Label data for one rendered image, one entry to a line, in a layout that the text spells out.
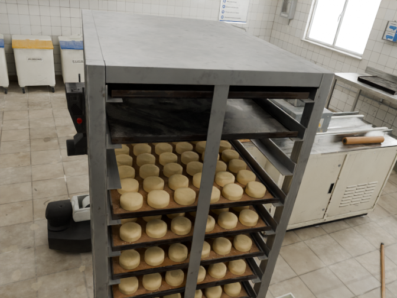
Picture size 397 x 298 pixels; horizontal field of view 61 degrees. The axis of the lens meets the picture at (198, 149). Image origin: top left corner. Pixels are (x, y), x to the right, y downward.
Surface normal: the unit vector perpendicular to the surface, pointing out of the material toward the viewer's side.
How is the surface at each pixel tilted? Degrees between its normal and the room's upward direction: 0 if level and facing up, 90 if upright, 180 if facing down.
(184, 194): 0
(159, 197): 0
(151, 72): 90
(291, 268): 0
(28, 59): 92
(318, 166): 90
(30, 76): 96
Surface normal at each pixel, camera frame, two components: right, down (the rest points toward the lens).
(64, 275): 0.11, -0.88
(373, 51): -0.90, 0.11
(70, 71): 0.35, 0.48
